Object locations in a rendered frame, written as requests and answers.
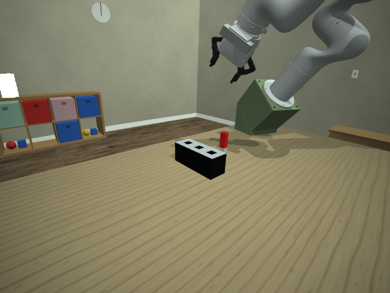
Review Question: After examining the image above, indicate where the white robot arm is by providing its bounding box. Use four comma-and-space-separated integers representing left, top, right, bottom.
219, 0, 372, 108

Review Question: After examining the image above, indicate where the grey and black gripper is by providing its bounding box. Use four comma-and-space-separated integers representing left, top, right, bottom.
209, 34, 261, 83

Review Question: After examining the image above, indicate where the red square pin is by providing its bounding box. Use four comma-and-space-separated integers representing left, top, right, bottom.
219, 131, 229, 153

